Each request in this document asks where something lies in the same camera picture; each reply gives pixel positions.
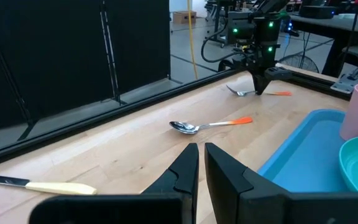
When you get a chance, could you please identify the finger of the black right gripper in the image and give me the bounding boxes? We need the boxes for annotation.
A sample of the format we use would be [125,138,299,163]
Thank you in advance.
[252,67,293,96]

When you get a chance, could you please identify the knife with cream handle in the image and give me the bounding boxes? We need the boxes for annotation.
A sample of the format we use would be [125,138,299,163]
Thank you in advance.
[0,174,98,196]

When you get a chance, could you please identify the black floor fan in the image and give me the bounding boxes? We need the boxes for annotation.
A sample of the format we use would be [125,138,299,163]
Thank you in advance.
[277,54,320,75]

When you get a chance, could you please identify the black device on desk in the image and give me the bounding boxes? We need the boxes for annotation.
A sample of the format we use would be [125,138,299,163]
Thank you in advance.
[299,5,336,20]

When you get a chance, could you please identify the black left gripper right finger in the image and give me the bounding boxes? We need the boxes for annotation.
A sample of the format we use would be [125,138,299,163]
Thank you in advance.
[204,142,358,224]

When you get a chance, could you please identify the grey side desk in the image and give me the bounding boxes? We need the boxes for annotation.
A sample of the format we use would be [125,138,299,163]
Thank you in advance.
[289,12,358,78]

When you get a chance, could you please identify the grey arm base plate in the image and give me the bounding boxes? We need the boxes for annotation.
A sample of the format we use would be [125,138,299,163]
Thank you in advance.
[330,66,358,95]

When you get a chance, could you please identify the fork with orange handle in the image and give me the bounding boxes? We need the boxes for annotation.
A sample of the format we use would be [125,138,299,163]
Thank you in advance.
[226,84,293,98]

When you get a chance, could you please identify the blue plastic tray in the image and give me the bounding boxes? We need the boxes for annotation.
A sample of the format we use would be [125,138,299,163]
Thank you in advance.
[257,108,358,194]

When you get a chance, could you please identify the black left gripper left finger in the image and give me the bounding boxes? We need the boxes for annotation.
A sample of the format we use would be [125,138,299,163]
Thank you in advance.
[29,142,201,224]

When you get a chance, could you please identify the brown cardboard box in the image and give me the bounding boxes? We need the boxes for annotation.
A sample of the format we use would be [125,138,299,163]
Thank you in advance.
[172,10,198,25]

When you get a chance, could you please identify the black partition screen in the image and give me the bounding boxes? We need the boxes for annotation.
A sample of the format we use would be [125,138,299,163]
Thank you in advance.
[0,0,172,131]

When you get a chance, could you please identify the spoon with orange handle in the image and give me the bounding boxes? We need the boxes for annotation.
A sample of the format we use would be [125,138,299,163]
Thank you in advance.
[168,116,254,136]

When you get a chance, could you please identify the yellow hanging cable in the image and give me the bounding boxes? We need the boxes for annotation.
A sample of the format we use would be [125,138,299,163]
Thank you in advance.
[186,0,199,80]

